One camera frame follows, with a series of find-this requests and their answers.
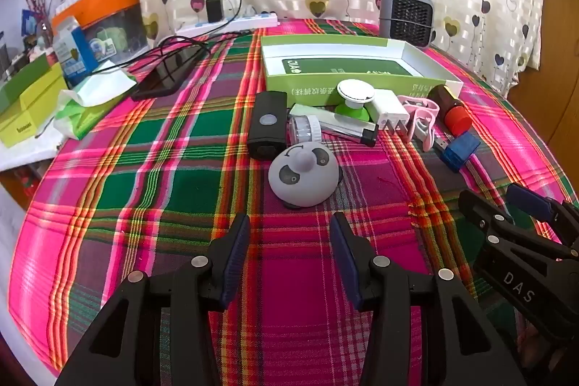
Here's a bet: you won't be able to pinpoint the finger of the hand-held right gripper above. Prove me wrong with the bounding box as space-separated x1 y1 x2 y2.
506 183 579 252
458 189 579 263

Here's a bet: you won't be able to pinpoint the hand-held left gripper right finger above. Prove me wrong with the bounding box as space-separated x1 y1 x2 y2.
329 212 528 386

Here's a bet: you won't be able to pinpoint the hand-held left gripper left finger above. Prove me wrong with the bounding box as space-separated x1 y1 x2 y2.
54 213 252 386

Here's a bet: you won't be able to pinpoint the blue usb tester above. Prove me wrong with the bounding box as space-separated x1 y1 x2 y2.
435 130 481 173

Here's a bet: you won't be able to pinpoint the pink plastic clip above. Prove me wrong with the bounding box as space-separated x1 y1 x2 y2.
399 94 441 129
409 115 439 152

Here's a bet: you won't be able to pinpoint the grey panda massager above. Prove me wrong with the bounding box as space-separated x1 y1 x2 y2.
268 143 342 208

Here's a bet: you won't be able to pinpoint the brown bottle with red cap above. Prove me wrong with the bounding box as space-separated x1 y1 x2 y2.
427 84 468 133

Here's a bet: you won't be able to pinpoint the white roller-head flashlight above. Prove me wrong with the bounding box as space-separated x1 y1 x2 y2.
288 103 380 148

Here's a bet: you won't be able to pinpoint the black bike light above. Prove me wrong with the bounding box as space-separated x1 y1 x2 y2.
248 92 288 161

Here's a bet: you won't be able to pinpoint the green and white cardboard box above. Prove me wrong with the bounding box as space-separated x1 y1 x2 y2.
260 34 465 98

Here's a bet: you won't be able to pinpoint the pink and green plaid tablecloth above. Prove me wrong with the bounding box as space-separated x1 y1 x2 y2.
7 19 579 386

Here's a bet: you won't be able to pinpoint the white power adapter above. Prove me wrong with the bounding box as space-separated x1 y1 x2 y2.
367 89 410 131

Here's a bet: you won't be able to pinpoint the brown wooden panel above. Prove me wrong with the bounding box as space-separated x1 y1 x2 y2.
507 0 579 143

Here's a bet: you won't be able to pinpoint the white disc with green base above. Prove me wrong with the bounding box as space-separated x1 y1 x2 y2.
334 79 376 120

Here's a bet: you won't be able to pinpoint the black phone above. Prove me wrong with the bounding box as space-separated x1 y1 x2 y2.
131 47 209 99

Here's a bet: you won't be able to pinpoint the grey portable heater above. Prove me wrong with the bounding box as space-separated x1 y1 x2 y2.
377 0 437 48

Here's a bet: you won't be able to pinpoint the green tissue pack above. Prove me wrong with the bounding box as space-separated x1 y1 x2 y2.
54 72 139 140

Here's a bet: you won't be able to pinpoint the white power strip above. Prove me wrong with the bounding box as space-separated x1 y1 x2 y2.
176 10 279 38

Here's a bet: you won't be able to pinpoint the yellow-green carton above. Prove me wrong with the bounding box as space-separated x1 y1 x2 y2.
0 74 69 149

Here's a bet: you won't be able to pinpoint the black charger plug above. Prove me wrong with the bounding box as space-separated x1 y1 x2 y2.
206 0 225 24

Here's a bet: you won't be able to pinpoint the blue and white carton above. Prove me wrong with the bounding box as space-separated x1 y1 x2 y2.
53 16 100 80

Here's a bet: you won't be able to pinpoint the dark green carton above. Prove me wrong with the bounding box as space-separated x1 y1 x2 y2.
0 54 62 115

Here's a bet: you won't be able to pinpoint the orange-lidded storage bin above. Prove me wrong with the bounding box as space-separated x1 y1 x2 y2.
51 0 150 52

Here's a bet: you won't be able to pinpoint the black cables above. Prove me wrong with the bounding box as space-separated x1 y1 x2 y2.
93 34 252 75

